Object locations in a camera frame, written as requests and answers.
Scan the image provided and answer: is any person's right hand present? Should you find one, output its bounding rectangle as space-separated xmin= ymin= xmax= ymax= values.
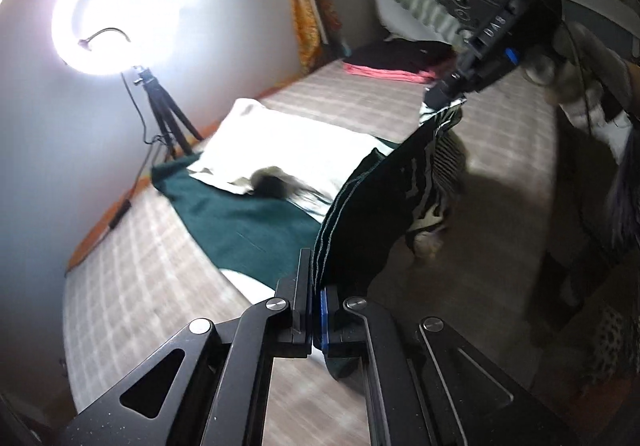
xmin=521 ymin=20 xmax=633 ymax=131

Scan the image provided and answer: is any green and white printed shirt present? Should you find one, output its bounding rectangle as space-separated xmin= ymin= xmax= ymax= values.
xmin=150 ymin=98 xmax=471 ymax=380

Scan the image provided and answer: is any folded black garment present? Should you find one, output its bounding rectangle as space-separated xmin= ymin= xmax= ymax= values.
xmin=350 ymin=40 xmax=457 ymax=74

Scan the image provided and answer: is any round ring light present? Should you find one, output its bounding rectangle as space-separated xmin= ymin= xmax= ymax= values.
xmin=50 ymin=0 xmax=208 ymax=77

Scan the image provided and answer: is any orange patterned scarf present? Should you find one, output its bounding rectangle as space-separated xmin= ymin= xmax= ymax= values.
xmin=291 ymin=0 xmax=346 ymax=74

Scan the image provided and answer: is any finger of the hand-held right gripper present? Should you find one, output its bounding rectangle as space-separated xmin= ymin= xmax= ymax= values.
xmin=421 ymin=72 xmax=482 ymax=111

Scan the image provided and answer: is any person's patterned clothing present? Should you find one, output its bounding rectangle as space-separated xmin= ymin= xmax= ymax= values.
xmin=540 ymin=126 xmax=640 ymax=397

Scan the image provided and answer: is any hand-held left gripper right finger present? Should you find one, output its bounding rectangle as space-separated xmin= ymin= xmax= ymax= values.
xmin=314 ymin=283 xmax=581 ymax=446

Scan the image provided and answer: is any black gooseneck phone holder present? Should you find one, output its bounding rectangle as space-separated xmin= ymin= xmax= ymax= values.
xmin=77 ymin=28 xmax=136 ymax=52

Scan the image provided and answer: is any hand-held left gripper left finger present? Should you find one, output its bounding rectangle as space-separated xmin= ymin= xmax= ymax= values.
xmin=60 ymin=248 xmax=316 ymax=446

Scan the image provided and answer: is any black power cable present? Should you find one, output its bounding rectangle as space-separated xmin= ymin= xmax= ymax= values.
xmin=107 ymin=73 xmax=174 ymax=231

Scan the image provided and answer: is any bed with checked sheet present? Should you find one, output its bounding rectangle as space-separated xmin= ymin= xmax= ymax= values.
xmin=62 ymin=38 xmax=567 ymax=427

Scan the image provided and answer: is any black ring light tripod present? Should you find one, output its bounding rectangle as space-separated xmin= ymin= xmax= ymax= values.
xmin=131 ymin=67 xmax=204 ymax=159

